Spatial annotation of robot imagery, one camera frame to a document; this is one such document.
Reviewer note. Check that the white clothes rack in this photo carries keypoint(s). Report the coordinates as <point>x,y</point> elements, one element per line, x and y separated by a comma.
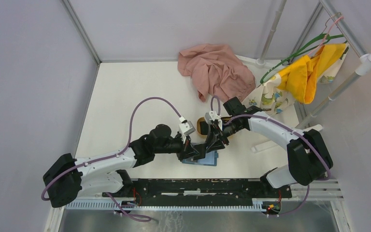
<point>350,39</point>

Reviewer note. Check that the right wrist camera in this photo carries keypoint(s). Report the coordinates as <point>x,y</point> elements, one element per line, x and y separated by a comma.
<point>211,117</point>

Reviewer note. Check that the yellow oval card tray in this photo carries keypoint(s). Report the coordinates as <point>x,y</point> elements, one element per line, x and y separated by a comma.
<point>215,132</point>

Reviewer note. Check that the dinosaur print cloth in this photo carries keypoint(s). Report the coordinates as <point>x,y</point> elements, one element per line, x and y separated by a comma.
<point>269,98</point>

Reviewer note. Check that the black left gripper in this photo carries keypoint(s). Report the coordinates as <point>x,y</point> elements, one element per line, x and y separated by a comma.
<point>188,150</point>

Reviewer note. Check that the blue card holder wallet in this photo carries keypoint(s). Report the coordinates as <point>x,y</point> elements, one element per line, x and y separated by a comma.
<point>209,160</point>

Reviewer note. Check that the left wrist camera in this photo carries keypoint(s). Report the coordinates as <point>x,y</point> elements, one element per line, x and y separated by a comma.
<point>186,127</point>

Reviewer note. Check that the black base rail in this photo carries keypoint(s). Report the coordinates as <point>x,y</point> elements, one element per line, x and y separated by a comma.
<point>200,192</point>

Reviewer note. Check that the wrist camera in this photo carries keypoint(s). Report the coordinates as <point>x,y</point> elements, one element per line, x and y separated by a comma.
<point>211,117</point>
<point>186,127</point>

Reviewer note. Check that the pink clothes hanger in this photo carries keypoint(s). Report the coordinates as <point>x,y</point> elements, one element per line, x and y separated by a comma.
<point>340,17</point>

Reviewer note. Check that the pink crumpled cloth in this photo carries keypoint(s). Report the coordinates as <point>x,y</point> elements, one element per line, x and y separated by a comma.
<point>215,70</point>

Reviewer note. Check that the yellow garment on hanger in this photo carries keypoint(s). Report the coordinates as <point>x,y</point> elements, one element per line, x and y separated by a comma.
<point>300,78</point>

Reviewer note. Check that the green clothes hanger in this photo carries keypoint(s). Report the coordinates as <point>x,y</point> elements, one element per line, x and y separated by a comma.
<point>301,51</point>

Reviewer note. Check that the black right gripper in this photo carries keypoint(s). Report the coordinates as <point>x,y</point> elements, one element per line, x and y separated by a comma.
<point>215,137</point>

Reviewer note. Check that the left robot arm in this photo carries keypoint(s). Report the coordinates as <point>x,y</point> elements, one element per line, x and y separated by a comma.
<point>69,178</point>

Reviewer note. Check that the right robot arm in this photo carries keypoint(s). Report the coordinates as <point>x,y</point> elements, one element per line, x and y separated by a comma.
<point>308,158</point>

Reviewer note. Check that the dark grey credit card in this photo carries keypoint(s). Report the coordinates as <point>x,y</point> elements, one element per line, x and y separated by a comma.
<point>204,128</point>

